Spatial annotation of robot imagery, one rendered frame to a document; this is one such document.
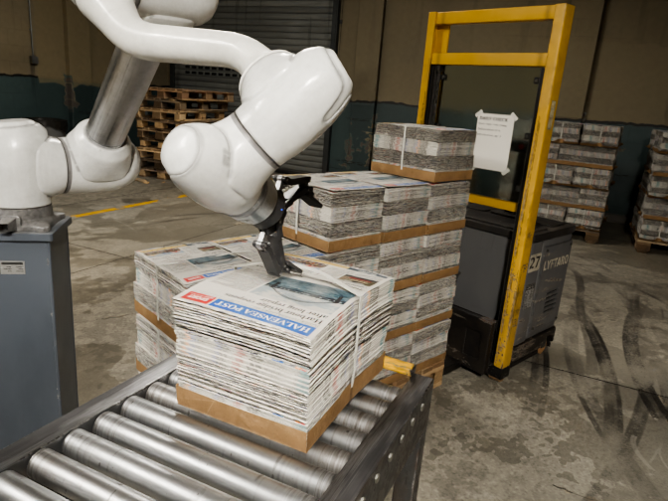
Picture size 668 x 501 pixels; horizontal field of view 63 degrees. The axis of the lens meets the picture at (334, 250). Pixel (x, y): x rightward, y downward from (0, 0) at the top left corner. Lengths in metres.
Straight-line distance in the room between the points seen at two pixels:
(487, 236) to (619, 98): 5.45
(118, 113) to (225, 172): 0.76
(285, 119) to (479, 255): 2.44
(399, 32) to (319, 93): 8.14
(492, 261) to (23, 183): 2.29
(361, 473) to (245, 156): 0.55
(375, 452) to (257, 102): 0.62
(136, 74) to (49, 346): 0.78
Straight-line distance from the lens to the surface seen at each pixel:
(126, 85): 1.43
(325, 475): 0.96
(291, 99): 0.76
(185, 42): 0.95
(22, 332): 1.70
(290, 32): 9.64
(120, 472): 1.01
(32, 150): 1.59
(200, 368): 1.05
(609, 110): 8.30
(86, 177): 1.63
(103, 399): 1.18
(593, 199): 6.72
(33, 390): 1.77
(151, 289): 1.92
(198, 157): 0.74
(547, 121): 2.73
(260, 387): 0.98
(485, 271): 3.11
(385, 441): 1.05
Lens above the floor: 1.40
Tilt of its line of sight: 16 degrees down
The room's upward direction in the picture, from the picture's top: 4 degrees clockwise
